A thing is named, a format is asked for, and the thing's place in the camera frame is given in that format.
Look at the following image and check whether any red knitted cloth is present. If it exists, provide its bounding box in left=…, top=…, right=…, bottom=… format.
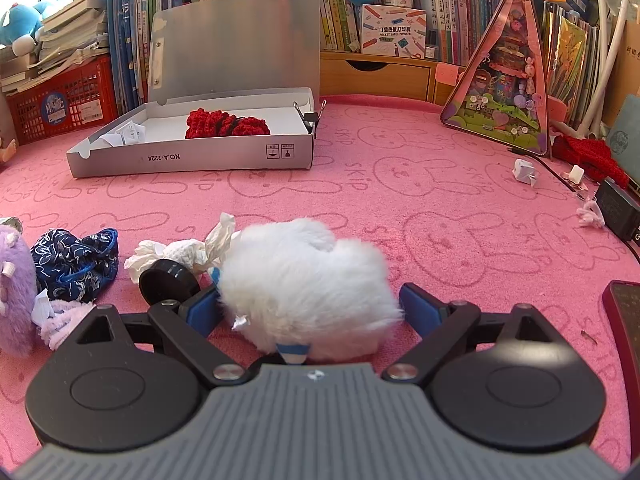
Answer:
left=552, top=134, right=628, bottom=188

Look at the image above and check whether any blue patterned drawstring pouch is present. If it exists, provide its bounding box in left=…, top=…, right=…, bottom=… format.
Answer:
left=31, top=228, right=120, bottom=304

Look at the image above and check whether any pink and white bow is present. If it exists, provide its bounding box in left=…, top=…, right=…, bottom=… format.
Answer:
left=576, top=199, right=603, bottom=228

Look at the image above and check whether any black round cap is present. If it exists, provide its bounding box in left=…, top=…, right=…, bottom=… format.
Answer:
left=139, top=258, right=202, bottom=306

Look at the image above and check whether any grey file box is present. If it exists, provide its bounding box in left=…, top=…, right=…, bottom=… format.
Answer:
left=66, top=0, right=322, bottom=179

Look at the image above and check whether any wooden drawer shelf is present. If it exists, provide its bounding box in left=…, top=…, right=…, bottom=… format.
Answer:
left=319, top=50, right=471, bottom=107

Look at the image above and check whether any dark red device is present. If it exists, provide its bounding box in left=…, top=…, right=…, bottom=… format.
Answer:
left=601, top=280, right=640, bottom=361

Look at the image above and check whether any row of colourful upright books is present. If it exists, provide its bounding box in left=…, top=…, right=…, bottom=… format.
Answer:
left=289, top=0, right=363, bottom=52

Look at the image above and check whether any red crocheted piece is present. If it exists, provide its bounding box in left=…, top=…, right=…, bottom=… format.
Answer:
left=185, top=108, right=271, bottom=140

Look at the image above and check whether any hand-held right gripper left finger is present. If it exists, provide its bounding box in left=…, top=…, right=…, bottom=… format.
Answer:
left=75, top=284, right=251, bottom=388

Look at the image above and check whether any lavender fuzzy cloth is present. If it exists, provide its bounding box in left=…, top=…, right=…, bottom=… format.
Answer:
left=32, top=294, right=98, bottom=351

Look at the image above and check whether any green notebook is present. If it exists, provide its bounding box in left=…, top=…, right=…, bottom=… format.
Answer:
left=605, top=95, right=640, bottom=156

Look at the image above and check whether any black binder clip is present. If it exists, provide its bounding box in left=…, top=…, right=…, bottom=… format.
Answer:
left=292, top=100, right=327, bottom=136

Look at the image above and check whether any pink triangular toy house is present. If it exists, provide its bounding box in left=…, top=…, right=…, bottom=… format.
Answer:
left=434, top=0, right=553, bottom=157

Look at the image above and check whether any folded white paper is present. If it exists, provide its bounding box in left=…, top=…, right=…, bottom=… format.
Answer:
left=100, top=121, right=147, bottom=147

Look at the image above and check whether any row of thin children's books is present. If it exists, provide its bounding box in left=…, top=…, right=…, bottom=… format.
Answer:
left=414, top=0, right=521, bottom=66

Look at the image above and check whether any brown cardboard box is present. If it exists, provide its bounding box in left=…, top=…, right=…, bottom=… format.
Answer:
left=602, top=20, right=640, bottom=128

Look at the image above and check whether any black cable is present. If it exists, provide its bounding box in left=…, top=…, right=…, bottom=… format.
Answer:
left=506, top=146, right=588, bottom=193

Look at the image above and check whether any row of colourful folders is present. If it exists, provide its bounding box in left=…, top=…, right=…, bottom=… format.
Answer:
left=542, top=2, right=601, bottom=131

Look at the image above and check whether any white tissue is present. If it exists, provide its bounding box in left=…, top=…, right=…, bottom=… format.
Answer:
left=124, top=212, right=242, bottom=285

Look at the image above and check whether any row of blue-spined books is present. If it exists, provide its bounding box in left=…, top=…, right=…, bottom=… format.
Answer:
left=106, top=0, right=166, bottom=116

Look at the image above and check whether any pile of worn books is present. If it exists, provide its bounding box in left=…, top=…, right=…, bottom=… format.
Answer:
left=0, top=0, right=111, bottom=93

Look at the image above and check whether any small folded paper piece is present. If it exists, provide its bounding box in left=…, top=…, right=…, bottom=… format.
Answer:
left=513, top=158, right=539, bottom=186

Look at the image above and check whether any pencil-print cardboard box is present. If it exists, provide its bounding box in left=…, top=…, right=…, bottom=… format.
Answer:
left=360, top=4, right=427, bottom=58

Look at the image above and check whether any blue and white plush toy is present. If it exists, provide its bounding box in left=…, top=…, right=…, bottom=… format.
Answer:
left=0, top=1, right=56, bottom=57

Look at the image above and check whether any purple plush toy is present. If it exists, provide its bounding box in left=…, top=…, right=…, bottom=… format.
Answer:
left=0, top=224, right=40, bottom=358

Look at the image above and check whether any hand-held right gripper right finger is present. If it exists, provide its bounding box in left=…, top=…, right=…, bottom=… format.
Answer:
left=381, top=282, right=551, bottom=386

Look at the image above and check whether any pink rabbit-print mat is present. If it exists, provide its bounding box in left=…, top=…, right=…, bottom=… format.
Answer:
left=0, top=94, right=640, bottom=480

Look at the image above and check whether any red plastic basket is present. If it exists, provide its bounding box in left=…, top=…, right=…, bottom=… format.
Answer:
left=5, top=55, right=119, bottom=133

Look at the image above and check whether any black power adapter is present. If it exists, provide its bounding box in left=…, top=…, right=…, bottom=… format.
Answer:
left=596, top=178, right=640, bottom=246

